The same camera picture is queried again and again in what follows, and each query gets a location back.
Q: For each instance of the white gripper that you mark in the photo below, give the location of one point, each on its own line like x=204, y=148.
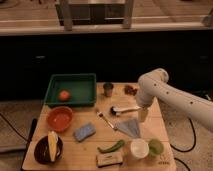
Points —
x=143, y=99

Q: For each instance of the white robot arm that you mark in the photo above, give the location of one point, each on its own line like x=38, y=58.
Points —
x=154, y=85

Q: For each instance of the red bowl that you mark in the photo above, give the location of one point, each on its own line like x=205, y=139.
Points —
x=59, y=118

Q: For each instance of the dark brown bowl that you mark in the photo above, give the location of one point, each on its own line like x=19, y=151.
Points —
x=41, y=151

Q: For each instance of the grey folded cloth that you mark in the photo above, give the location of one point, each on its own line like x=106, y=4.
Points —
x=129, y=127

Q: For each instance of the white cup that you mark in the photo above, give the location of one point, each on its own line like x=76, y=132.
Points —
x=139, y=148

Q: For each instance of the green cup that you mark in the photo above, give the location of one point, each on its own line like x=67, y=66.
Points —
x=155, y=147

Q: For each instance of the green chili pepper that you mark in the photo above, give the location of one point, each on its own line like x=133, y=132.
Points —
x=113, y=148

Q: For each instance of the small metal cup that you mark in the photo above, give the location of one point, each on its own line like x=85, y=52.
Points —
x=108, y=89

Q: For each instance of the metal fork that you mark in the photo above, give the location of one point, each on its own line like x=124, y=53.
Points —
x=100, y=114

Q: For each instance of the brown rectangular eraser block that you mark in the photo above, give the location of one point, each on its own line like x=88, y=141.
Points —
x=109, y=159

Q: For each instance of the blue sponge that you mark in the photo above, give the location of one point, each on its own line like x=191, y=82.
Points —
x=84, y=132

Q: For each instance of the green plastic tray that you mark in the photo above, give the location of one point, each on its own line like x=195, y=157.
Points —
x=81, y=87

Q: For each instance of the orange tomato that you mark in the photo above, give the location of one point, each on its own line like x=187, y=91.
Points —
x=64, y=95

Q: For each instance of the metal stool frame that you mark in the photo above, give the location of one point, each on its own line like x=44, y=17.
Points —
x=94, y=12

